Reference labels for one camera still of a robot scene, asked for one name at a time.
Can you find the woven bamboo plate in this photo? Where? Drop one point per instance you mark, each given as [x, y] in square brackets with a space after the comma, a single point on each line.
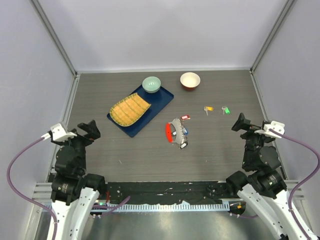
[129, 110]

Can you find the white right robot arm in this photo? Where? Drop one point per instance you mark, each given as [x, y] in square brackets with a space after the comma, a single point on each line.
[261, 186]

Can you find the blue rectangular tray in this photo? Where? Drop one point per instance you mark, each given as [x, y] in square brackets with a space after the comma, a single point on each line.
[158, 101]

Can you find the keyring bunch with tags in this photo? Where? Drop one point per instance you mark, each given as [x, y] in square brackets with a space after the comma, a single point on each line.
[176, 132]

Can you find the key with green tag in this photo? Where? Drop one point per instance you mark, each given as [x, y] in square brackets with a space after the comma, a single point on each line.
[225, 110]

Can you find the light green bowl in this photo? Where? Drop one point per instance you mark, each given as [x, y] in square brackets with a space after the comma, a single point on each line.
[151, 84]

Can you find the red bowl white inside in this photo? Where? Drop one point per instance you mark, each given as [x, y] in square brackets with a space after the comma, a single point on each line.
[190, 81]

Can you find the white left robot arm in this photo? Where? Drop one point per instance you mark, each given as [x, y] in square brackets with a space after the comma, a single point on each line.
[73, 190]

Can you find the key with yellow tag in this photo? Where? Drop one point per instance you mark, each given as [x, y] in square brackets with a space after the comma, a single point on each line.
[208, 109]

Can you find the white slotted cable duct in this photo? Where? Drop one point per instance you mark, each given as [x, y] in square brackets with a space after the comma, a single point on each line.
[183, 207]

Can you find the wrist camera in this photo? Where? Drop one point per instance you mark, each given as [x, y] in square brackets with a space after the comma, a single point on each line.
[273, 129]
[58, 133]

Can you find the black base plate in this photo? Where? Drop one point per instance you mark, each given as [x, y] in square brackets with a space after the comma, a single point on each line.
[169, 192]

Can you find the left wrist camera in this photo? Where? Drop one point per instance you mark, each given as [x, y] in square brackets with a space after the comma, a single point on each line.
[58, 133]

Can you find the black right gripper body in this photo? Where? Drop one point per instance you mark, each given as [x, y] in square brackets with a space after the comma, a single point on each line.
[253, 140]

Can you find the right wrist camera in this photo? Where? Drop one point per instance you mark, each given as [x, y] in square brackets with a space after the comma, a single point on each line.
[273, 129]

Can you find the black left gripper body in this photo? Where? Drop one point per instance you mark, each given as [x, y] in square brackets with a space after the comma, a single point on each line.
[79, 142]

